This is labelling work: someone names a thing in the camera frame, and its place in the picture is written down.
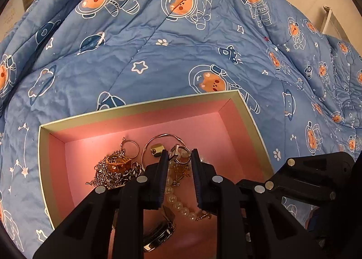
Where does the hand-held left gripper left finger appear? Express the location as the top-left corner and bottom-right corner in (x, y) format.
(32, 149), (170, 259)

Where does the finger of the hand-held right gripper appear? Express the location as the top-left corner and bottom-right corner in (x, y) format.
(266, 152), (339, 202)

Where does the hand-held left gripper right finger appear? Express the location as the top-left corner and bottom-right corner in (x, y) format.
(191, 148), (326, 259)

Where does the gold dangling earring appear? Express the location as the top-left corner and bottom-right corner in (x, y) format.
(170, 163), (191, 186)

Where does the gold stud earring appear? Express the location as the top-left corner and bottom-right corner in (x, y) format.
(150, 144), (166, 158)

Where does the silver ring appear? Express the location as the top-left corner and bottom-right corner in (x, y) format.
(169, 144), (192, 165)

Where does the pearl bracelet with gold clasp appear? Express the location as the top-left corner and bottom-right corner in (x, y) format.
(165, 160), (212, 221)

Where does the gold ring with amber stone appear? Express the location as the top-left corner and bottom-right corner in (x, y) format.
(105, 155), (133, 174)

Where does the green box with pink lining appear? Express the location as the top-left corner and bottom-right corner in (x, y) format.
(38, 89), (275, 231)

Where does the silver watch with brown strap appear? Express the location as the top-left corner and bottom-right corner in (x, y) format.
(143, 205), (177, 253)

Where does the silver bangle with gold charm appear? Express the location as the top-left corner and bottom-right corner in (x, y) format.
(141, 134), (188, 172)

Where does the silver hoop earring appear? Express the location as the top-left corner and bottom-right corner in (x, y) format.
(121, 137), (141, 158)

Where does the blue printed blanket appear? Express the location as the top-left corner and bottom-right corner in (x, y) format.
(0, 0), (362, 259)

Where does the beige cardboard box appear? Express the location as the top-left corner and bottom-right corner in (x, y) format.
(2, 0), (54, 40)

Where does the silver chain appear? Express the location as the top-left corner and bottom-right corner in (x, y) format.
(86, 150), (145, 189)

